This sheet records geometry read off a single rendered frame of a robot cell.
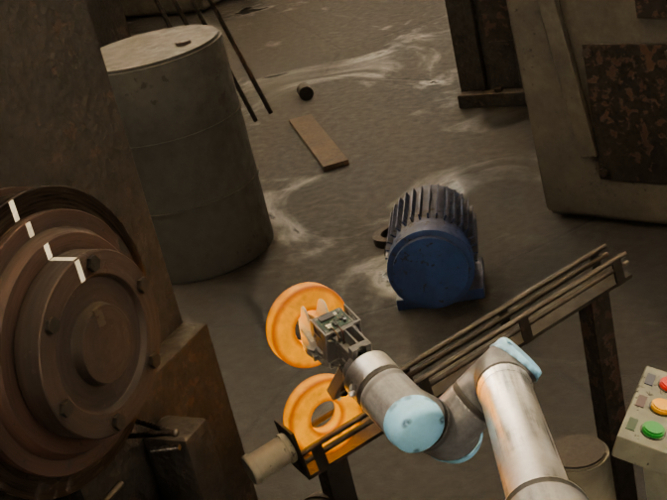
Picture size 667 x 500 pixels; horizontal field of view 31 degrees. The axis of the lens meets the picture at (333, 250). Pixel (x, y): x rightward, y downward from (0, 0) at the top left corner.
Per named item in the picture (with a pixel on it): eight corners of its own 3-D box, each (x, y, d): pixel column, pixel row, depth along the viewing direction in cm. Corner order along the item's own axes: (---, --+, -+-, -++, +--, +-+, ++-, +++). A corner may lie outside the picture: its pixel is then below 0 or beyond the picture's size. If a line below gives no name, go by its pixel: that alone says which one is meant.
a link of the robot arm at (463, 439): (504, 433, 201) (465, 412, 192) (456, 479, 203) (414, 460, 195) (475, 394, 207) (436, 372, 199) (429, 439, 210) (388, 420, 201)
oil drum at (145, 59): (107, 285, 490) (39, 75, 454) (184, 221, 536) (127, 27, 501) (230, 288, 461) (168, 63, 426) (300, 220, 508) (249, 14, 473)
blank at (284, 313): (251, 309, 213) (259, 313, 210) (323, 265, 218) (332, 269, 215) (283, 379, 219) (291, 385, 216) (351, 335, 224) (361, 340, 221)
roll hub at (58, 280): (51, 475, 175) (-13, 306, 164) (155, 373, 197) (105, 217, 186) (80, 478, 173) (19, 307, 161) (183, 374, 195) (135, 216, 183)
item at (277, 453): (247, 476, 226) (236, 451, 223) (287, 451, 229) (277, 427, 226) (261, 490, 221) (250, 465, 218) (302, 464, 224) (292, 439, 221)
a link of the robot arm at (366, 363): (404, 395, 202) (354, 419, 199) (387, 378, 206) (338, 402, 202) (402, 355, 197) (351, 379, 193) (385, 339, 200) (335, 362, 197)
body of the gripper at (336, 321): (343, 301, 208) (382, 339, 199) (347, 337, 213) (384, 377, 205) (306, 317, 205) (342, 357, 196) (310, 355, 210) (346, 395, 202)
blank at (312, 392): (325, 461, 232) (333, 468, 229) (266, 429, 224) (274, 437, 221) (368, 393, 233) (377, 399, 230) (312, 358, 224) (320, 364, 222)
